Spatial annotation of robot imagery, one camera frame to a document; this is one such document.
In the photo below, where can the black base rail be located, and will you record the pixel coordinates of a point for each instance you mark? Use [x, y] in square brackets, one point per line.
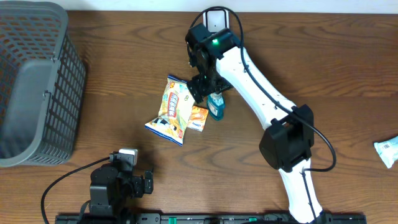
[155, 218]

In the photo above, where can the white barcode scanner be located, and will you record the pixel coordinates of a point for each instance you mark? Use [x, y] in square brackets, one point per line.
[216, 20]

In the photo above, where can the yellow snack bag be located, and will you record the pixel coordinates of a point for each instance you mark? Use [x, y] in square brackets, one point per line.
[174, 112]

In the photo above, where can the small orange candy box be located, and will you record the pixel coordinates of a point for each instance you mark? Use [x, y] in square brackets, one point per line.
[197, 118]

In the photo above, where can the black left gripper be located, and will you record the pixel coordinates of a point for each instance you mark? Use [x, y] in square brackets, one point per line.
[139, 188]

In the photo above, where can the teal mouthwash bottle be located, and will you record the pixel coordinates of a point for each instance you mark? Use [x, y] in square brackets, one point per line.
[216, 105]

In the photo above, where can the grey plastic mesh basket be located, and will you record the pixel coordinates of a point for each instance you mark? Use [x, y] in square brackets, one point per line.
[42, 85]

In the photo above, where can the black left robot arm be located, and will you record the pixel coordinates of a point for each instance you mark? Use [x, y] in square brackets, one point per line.
[111, 185]

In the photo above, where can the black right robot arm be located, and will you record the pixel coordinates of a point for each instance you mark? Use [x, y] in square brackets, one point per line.
[224, 63]

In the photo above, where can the pale green wipes pack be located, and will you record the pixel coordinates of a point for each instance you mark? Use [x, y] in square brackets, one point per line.
[387, 151]

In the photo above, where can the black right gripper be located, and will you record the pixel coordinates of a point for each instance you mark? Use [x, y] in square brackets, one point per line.
[198, 89]

